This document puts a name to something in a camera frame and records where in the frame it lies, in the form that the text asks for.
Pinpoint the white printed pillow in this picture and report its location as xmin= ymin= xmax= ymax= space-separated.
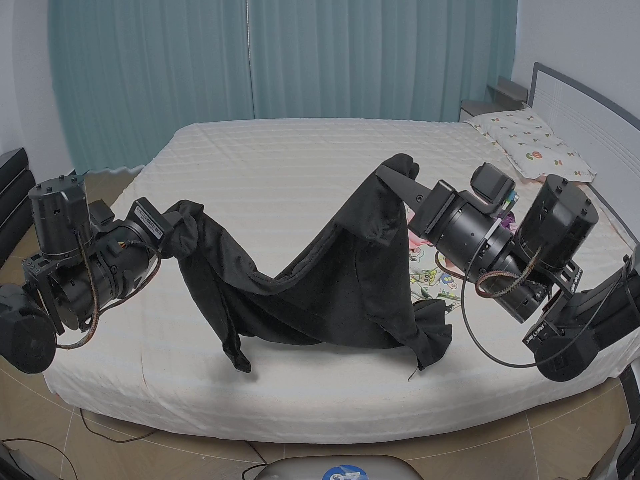
xmin=465 ymin=108 xmax=598 ymax=184

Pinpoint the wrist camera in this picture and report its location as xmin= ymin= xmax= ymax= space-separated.
xmin=89 ymin=204 xmax=115 ymax=231
xmin=469 ymin=164 xmax=517 ymax=216

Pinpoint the pile of clothes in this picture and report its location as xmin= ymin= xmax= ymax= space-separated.
xmin=406 ymin=190 xmax=521 ymax=314

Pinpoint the black cable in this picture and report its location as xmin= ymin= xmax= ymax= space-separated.
xmin=461 ymin=203 xmax=633 ymax=369

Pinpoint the black chest of drawers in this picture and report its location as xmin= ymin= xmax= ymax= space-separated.
xmin=0 ymin=148 xmax=38 ymax=269

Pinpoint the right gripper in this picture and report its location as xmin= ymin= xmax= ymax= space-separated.
xmin=376 ymin=164 xmax=516 ymax=280

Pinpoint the bed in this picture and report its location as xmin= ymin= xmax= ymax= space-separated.
xmin=42 ymin=62 xmax=640 ymax=444

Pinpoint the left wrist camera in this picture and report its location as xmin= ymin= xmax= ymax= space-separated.
xmin=89 ymin=204 xmax=115 ymax=231

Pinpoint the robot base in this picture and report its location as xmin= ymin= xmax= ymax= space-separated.
xmin=260 ymin=455 xmax=418 ymax=480

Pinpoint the black T-shirt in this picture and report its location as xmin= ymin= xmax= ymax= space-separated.
xmin=162 ymin=153 xmax=453 ymax=374

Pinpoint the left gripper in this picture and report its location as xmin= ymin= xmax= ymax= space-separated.
xmin=102 ymin=197 xmax=174 ymax=269

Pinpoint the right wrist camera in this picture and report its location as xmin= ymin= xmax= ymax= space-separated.
xmin=469 ymin=164 xmax=517 ymax=216

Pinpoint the grey bedside table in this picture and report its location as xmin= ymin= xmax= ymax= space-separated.
xmin=460 ymin=75 xmax=528 ymax=121

